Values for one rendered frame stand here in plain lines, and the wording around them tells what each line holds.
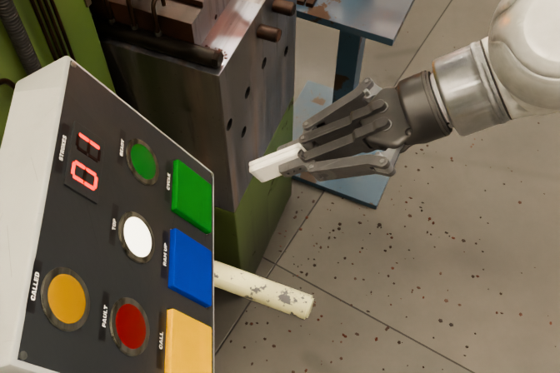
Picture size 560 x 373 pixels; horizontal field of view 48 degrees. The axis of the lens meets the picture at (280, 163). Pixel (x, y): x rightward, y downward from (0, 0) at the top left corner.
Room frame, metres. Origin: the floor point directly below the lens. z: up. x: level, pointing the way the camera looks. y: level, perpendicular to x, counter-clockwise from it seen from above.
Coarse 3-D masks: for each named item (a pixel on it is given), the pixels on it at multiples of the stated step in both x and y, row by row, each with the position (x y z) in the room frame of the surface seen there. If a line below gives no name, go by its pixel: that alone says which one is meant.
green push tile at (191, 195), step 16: (176, 160) 0.47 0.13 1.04; (176, 176) 0.44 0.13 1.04; (192, 176) 0.46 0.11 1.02; (176, 192) 0.42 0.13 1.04; (192, 192) 0.44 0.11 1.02; (208, 192) 0.45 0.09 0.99; (176, 208) 0.40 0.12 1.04; (192, 208) 0.41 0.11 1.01; (208, 208) 0.43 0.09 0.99; (192, 224) 0.40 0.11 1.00; (208, 224) 0.41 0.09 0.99
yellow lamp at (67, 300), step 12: (60, 276) 0.24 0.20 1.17; (48, 288) 0.23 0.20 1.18; (60, 288) 0.23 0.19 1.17; (72, 288) 0.24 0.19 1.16; (48, 300) 0.22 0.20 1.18; (60, 300) 0.22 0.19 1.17; (72, 300) 0.23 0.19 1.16; (84, 300) 0.23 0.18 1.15; (60, 312) 0.21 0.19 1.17; (72, 312) 0.22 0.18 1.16
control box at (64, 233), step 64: (64, 64) 0.48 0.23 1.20; (64, 128) 0.40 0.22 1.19; (128, 128) 0.46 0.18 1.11; (0, 192) 0.34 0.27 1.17; (64, 192) 0.33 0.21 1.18; (128, 192) 0.38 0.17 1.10; (0, 256) 0.26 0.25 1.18; (64, 256) 0.27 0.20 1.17; (128, 256) 0.30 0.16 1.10; (0, 320) 0.20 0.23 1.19
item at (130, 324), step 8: (128, 304) 0.25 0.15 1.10; (120, 312) 0.24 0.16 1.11; (128, 312) 0.24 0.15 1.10; (136, 312) 0.25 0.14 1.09; (120, 320) 0.23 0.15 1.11; (128, 320) 0.23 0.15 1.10; (136, 320) 0.24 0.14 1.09; (120, 328) 0.22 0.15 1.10; (128, 328) 0.23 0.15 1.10; (136, 328) 0.23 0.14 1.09; (144, 328) 0.23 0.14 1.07; (120, 336) 0.22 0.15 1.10; (128, 336) 0.22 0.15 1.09; (136, 336) 0.22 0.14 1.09; (144, 336) 0.23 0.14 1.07; (128, 344) 0.21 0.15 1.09; (136, 344) 0.22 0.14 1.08
